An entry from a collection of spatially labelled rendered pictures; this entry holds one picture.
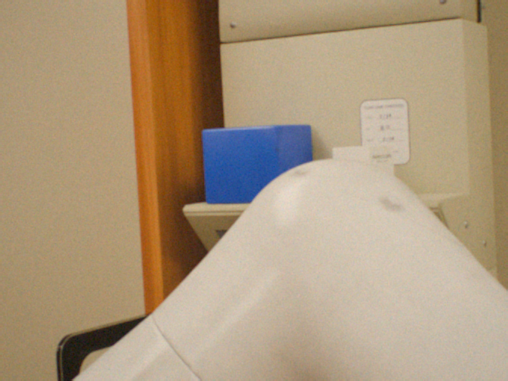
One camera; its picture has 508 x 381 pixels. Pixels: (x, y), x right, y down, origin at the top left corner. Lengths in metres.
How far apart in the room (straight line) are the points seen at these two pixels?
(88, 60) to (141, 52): 0.71
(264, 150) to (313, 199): 0.59
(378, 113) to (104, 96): 0.84
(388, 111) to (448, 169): 0.10
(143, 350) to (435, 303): 0.17
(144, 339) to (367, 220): 0.14
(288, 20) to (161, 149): 0.23
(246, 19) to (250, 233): 0.74
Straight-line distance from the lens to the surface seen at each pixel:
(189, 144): 1.30
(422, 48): 1.17
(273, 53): 1.25
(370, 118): 1.19
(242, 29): 1.27
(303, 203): 0.54
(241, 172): 1.14
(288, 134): 1.15
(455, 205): 1.10
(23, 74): 2.04
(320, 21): 1.22
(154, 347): 0.56
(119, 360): 0.57
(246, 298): 0.54
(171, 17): 1.29
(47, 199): 2.01
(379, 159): 1.12
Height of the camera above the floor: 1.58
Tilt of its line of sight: 3 degrees down
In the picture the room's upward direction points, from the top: 3 degrees counter-clockwise
